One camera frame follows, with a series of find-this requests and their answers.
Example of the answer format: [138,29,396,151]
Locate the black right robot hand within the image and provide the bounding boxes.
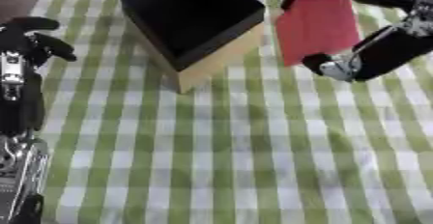
[278,0,433,83]

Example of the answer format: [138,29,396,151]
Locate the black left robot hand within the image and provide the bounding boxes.
[0,15,80,137]

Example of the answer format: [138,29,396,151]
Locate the red block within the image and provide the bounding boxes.
[272,0,364,69]

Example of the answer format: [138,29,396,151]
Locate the tan cardboard box black inside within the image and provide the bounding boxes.
[118,0,268,95]

